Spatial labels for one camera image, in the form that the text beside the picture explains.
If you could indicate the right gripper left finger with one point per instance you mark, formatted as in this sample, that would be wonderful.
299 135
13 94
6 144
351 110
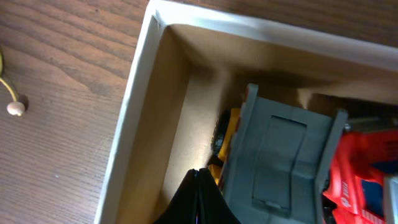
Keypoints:
182 208

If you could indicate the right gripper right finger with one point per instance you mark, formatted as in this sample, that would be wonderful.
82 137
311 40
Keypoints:
212 208

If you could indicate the yellow grey toy dump truck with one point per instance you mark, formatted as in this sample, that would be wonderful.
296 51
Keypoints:
278 161

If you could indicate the red toy fire truck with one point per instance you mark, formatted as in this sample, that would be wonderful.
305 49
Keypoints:
362 182

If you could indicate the yellow wooden rattle drum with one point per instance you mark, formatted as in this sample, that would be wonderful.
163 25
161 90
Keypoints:
15 107

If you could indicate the white cardboard box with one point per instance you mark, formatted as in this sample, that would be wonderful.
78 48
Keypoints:
192 63

